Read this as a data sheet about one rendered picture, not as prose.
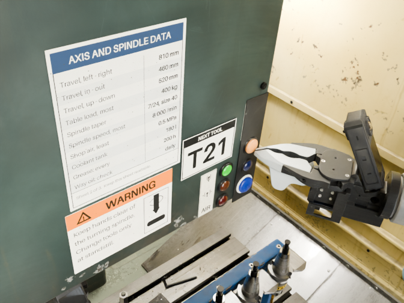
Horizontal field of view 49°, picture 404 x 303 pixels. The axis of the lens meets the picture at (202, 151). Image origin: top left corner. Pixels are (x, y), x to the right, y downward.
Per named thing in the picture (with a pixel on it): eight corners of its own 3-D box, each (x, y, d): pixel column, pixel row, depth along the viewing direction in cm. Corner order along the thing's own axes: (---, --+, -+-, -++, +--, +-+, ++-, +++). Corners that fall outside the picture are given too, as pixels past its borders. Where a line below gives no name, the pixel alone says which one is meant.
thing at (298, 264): (309, 266, 117) (310, 264, 116) (296, 276, 114) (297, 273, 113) (289, 249, 121) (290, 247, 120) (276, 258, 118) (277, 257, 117)
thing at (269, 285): (282, 287, 111) (282, 285, 110) (267, 298, 108) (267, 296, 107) (261, 269, 115) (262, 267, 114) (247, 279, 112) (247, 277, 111)
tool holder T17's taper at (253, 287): (250, 279, 110) (254, 262, 106) (263, 292, 107) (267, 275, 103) (237, 288, 107) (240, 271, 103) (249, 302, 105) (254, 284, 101)
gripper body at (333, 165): (300, 213, 68) (381, 237, 65) (312, 171, 63) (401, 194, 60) (308, 183, 74) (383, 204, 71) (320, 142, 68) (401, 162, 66)
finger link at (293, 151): (250, 174, 72) (306, 190, 70) (255, 145, 68) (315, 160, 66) (255, 163, 74) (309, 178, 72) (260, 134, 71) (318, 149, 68)
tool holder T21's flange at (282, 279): (275, 261, 118) (276, 255, 117) (294, 273, 115) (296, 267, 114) (262, 275, 114) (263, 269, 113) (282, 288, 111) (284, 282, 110)
